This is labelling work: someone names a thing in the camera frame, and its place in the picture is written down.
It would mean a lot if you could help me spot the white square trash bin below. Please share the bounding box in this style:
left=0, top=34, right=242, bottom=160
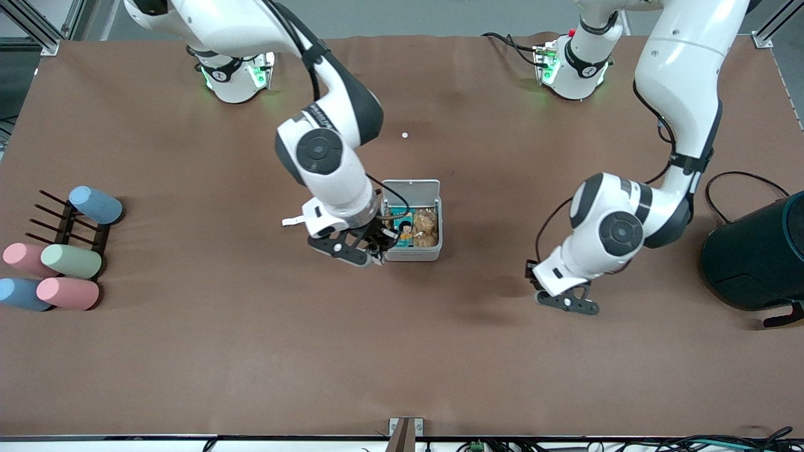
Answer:
left=381, top=180, right=443, bottom=263

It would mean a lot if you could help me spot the teal snack packet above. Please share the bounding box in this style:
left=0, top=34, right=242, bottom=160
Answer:
left=392, top=212, right=416, bottom=249

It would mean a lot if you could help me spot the brown snack packet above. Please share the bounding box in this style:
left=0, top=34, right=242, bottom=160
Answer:
left=411, top=208, right=439, bottom=248

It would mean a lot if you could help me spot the green-lit right base box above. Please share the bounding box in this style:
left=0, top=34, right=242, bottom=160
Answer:
left=248, top=51, right=278, bottom=90

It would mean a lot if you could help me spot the green-lit base box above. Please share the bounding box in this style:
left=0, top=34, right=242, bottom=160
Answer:
left=248, top=51, right=278, bottom=90
left=533, top=41, right=562, bottom=86

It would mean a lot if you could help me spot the dark teal cylindrical appliance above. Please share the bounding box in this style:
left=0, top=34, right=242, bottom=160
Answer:
left=701, top=191, right=804, bottom=312

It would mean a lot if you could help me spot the green-lit left base box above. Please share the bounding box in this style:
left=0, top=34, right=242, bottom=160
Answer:
left=533, top=41, right=562, bottom=86

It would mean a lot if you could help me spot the blue plastic cup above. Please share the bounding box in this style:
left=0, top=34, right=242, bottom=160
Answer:
left=69, top=186, right=124, bottom=225
left=0, top=277, right=54, bottom=312

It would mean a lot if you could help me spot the green plastic cup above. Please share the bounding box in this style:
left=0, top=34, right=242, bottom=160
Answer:
left=41, top=244, right=103, bottom=280

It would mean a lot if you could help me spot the black cup rack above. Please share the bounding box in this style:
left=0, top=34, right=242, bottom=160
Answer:
left=25, top=190, right=112, bottom=281

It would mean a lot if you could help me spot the pink plastic cup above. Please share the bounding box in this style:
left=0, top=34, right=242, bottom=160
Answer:
left=3, top=242, right=60, bottom=278
left=36, top=277, right=100, bottom=311

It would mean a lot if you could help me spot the black appliance cable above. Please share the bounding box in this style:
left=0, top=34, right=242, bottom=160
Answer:
left=704, top=171, right=791, bottom=224

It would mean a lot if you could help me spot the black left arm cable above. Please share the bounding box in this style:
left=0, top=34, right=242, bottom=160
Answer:
left=536, top=80, right=680, bottom=265

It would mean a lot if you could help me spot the metal table edge bracket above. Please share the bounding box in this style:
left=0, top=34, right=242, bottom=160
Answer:
left=388, top=417, right=425, bottom=452

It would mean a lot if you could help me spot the dark hooked handle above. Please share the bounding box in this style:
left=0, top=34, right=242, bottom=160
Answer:
left=763, top=301, right=804, bottom=329

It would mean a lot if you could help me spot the black left base cable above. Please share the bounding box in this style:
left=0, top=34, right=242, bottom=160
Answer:
left=482, top=31, right=542, bottom=67

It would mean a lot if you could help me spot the teal cable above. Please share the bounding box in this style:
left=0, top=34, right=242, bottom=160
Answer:
left=686, top=439, right=756, bottom=452

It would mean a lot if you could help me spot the black looped cable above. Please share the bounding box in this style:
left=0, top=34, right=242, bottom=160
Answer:
left=738, top=426, right=796, bottom=452

